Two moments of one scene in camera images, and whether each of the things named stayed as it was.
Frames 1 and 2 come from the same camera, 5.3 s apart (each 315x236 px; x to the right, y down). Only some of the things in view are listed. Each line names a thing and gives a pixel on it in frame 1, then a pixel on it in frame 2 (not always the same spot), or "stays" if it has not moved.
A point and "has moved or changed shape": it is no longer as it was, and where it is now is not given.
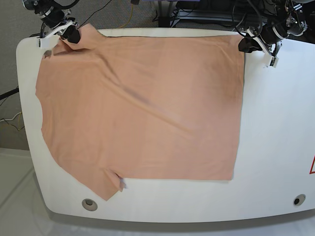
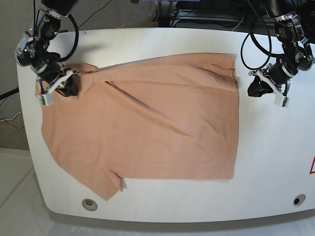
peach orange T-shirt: [153, 107] has moved or changed shape
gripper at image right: [269, 37] to [279, 75]
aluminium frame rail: [228, 14] stays
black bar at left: [3, 96] stays
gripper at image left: [54, 18] to [52, 80]
